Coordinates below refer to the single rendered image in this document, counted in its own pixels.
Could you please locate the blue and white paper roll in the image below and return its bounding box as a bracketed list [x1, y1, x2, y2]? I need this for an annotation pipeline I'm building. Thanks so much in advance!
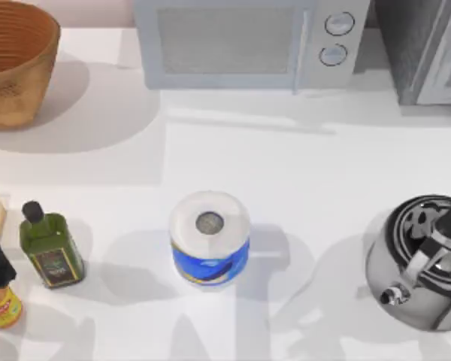
[168, 190, 252, 289]

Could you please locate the pale microwave oven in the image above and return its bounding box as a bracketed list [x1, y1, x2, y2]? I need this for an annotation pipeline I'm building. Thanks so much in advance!
[132, 0, 372, 95]

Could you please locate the microwave knob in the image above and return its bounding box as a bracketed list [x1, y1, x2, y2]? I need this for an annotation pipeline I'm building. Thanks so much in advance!
[324, 11, 356, 37]
[318, 42, 350, 68]

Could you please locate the green oil bottle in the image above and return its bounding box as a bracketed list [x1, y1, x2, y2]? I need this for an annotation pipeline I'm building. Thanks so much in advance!
[19, 200, 86, 290]

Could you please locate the shiny metal kettle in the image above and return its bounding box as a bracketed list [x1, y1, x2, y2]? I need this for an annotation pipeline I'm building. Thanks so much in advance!
[365, 190, 451, 332]

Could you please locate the brown woven basket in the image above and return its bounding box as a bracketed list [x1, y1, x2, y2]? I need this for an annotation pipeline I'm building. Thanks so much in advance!
[0, 0, 62, 132]

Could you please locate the yellow bottle with red label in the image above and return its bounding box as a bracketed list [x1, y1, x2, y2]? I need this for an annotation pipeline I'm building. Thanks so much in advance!
[0, 284, 24, 329]

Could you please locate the microwave door handle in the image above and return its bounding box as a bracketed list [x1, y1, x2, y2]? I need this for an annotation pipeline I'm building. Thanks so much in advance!
[292, 9, 310, 95]

